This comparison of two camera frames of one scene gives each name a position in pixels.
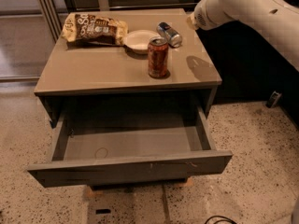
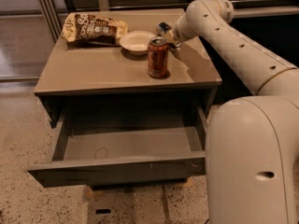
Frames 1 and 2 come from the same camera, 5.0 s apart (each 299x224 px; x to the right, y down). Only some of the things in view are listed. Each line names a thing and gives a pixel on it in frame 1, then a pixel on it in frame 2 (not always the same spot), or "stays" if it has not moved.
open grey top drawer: (132, 146) stays
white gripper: (203, 13) → (177, 34)
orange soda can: (158, 49) stays
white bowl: (137, 41) stays
